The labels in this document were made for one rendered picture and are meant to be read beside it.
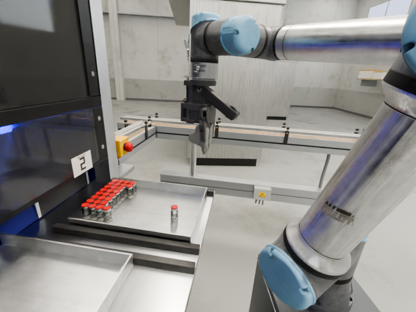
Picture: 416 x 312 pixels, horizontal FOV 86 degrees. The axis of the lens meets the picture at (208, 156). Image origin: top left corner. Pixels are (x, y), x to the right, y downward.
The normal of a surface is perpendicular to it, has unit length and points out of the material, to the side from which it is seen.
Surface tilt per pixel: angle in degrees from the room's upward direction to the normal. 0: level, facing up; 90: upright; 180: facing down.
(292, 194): 90
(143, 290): 0
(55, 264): 0
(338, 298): 72
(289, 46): 110
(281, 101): 90
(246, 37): 90
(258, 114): 90
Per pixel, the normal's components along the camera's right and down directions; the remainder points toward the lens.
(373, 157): -0.89, 0.07
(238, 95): 0.07, 0.36
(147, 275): 0.05, -0.93
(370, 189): -0.61, 0.34
